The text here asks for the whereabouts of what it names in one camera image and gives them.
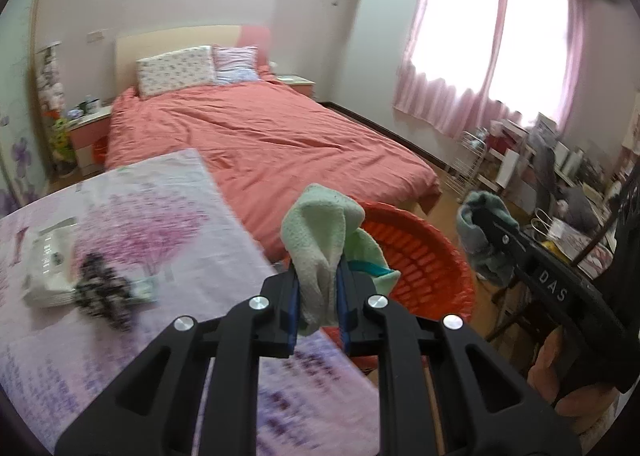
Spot small red bin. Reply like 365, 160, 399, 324
92, 136, 108, 166

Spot teal green sock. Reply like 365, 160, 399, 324
456, 190, 520, 288

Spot pink window curtain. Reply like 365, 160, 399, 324
394, 0, 588, 138

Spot pink striped pillow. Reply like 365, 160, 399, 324
213, 46, 260, 86

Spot white floral pillow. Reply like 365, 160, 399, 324
137, 46, 216, 100

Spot white wet wipes pack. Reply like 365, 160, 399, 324
23, 218, 78, 309

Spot white wire rack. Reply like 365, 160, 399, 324
445, 131, 487, 202

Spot coral pink bed duvet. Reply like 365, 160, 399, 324
105, 74, 442, 261

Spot black white mug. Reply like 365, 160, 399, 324
66, 96, 102, 120

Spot red laundry basket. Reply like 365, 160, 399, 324
319, 200, 478, 372

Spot beige wooden headboard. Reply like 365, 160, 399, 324
114, 25, 271, 94

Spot pink white nightstand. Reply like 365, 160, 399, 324
67, 106, 112, 176

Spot far side nightstand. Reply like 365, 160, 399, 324
276, 75, 316, 98

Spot floral sliding wardrobe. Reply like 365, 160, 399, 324
0, 0, 52, 216

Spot black floral fabric scrunchie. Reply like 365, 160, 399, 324
73, 252, 132, 332

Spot stuffed toy column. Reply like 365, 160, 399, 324
36, 42, 77, 178

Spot cluttered desk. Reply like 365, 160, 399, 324
479, 110, 640, 278

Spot light green towel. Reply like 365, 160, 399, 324
280, 184, 400, 336

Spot floral pink table cloth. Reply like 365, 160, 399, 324
1, 150, 378, 455

